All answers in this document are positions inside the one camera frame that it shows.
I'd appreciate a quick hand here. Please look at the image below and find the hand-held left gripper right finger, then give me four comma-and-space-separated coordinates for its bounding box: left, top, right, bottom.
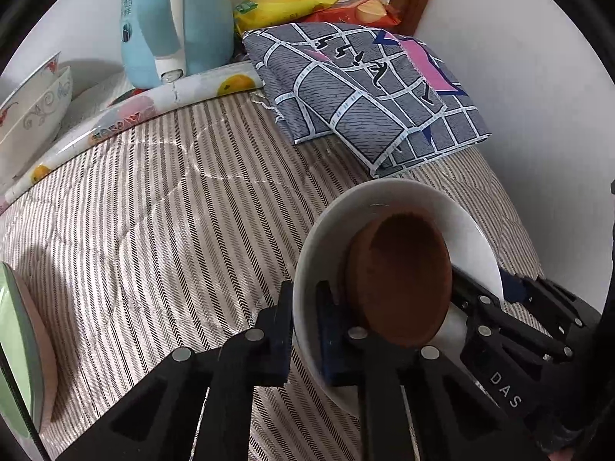
314, 281, 544, 461

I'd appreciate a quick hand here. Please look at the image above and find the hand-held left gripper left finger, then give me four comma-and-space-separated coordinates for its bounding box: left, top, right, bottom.
58, 281, 296, 461

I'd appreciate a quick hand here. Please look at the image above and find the grey checkered cloth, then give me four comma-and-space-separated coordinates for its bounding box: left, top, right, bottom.
241, 22, 492, 178

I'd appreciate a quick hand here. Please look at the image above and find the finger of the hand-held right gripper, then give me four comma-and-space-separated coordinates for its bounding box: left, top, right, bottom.
450, 269, 575, 370
499, 270, 602, 342

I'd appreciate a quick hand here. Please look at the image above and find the rolled fruit print tablecloth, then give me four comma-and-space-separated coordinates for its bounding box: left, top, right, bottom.
0, 68, 265, 212

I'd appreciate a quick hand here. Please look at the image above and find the green square plate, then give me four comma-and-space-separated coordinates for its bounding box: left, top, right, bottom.
0, 262, 45, 439

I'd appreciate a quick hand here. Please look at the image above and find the yellow snack bag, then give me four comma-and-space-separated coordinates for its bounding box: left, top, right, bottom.
234, 0, 361, 35

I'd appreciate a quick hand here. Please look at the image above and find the white bowl with red pattern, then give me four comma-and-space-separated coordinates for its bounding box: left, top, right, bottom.
0, 50, 62, 131

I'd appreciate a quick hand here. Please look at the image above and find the striped quilted blanket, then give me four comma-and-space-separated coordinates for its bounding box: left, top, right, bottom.
0, 91, 544, 461

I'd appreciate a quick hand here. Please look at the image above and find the brown wooden bowl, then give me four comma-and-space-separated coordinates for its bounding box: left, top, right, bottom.
345, 207, 452, 350

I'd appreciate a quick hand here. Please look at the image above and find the large white bowl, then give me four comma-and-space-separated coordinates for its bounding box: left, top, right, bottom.
0, 65, 74, 184

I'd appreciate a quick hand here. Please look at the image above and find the small white bowl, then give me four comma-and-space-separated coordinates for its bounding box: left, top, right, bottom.
293, 179, 505, 416

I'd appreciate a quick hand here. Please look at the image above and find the light blue electric kettle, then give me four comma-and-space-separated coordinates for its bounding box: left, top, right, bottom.
120, 0, 235, 88

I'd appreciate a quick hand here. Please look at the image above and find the red snack bag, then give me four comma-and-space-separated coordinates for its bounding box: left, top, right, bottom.
307, 0, 402, 28

